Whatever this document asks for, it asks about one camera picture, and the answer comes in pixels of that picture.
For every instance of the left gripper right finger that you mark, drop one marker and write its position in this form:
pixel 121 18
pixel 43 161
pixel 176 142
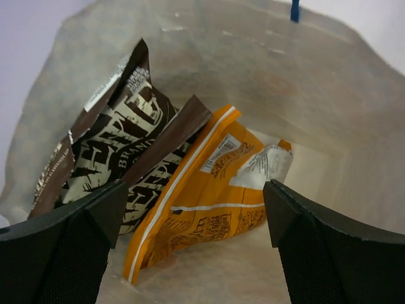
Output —
pixel 330 258

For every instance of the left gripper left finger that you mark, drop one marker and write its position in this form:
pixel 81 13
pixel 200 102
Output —
pixel 61 256

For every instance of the blue checkered paper bag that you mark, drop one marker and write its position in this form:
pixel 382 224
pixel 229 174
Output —
pixel 292 74

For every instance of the brown kettle chips bag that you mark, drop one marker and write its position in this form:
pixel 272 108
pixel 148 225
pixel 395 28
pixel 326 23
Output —
pixel 155 167
pixel 117 124

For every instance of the orange chips bag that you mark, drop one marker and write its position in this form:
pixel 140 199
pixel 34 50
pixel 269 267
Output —
pixel 216 192

